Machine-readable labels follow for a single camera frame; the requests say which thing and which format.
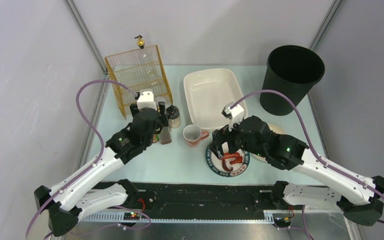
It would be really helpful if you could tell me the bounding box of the dark sauce glass bottle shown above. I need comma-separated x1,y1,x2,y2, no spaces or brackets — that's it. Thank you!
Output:
158,116,172,145

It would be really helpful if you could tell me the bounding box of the clear glass oil bottle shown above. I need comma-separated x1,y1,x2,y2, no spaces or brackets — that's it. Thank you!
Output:
125,35,160,89

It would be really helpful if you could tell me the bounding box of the white lid spice jar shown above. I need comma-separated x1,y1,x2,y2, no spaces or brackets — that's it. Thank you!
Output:
154,96,167,107

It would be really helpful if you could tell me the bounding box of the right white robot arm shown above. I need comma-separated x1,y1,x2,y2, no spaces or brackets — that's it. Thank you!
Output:
208,116,384,227

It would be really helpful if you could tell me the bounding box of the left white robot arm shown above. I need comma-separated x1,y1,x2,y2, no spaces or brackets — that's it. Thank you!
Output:
34,101,167,237

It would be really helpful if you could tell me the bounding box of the black lid spice jar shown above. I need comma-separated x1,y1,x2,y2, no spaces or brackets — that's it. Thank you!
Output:
166,105,182,129

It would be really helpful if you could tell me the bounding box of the blue rimmed plate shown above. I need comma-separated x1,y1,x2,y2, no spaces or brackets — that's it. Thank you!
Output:
205,143,250,178

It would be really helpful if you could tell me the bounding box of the dark red sausage piece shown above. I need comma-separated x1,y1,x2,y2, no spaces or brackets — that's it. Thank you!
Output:
221,159,233,173

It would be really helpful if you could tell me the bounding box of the pink ceramic mug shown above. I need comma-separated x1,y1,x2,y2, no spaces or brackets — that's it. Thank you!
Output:
182,124,210,148

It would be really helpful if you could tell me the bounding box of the cream round plate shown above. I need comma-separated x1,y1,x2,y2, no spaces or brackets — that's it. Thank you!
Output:
252,123,285,163

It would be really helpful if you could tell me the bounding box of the white rectangular basin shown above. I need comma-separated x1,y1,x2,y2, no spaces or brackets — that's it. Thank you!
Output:
183,68,243,130

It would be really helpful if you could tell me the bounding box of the black trash bin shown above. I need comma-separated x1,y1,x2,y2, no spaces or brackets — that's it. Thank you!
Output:
262,45,325,106

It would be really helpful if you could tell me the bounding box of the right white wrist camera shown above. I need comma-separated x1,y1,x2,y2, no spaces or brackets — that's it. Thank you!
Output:
221,102,245,131

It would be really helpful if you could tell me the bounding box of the yellow wire basket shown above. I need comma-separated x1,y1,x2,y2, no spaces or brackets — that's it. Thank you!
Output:
104,45,174,106

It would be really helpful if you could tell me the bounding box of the aluminium frame post left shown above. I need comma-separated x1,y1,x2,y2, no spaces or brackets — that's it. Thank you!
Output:
63,0,108,75

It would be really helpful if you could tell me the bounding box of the aluminium frame post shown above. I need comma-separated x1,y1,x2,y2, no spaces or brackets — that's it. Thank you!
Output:
63,0,108,75
309,0,343,52

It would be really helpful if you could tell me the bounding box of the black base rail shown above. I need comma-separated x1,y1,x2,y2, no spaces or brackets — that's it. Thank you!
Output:
122,182,290,221

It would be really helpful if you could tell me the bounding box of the aluminium frame post right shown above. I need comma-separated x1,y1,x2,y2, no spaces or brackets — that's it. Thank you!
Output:
309,0,343,52

